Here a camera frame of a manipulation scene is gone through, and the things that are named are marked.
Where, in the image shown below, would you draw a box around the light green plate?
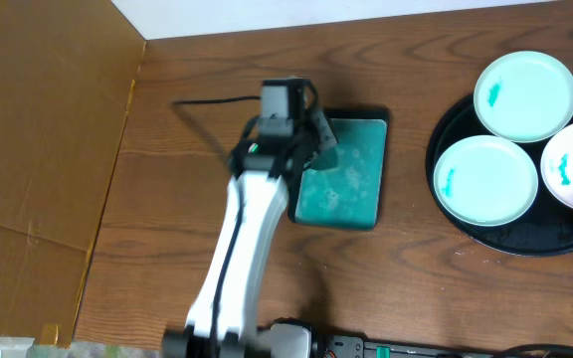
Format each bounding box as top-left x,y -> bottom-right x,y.
432,135 -> 538,227
474,51 -> 573,143

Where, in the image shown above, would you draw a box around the green scouring pad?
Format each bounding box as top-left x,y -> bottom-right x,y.
309,148 -> 338,171

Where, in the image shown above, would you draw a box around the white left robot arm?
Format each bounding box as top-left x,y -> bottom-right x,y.
160,109 -> 337,357

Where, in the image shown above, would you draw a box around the round black tray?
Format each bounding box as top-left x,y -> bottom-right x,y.
425,93 -> 573,257

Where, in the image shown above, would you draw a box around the black rectangular soap water tray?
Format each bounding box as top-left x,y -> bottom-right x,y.
287,106 -> 390,231

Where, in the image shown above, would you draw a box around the brown cardboard panel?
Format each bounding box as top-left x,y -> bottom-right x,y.
0,0 -> 145,346

